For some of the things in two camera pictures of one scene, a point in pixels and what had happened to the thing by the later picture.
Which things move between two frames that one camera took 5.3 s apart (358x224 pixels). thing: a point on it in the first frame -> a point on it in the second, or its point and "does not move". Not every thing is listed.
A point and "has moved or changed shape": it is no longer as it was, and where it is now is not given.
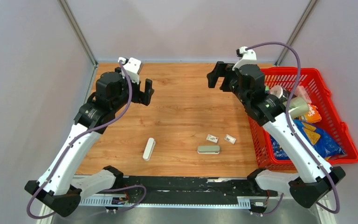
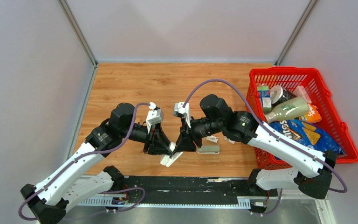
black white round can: x=279 y=92 does not move
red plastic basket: x=320 y=97 does not move
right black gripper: x=221 y=69 -> x=188 y=139
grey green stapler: x=209 y=149 does not move
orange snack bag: x=313 y=115 does not move
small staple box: x=212 y=138 does not move
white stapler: x=149 y=149 has moved or changed shape
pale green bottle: x=298 y=107 does not move
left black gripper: x=143 y=97 -> x=160 y=145
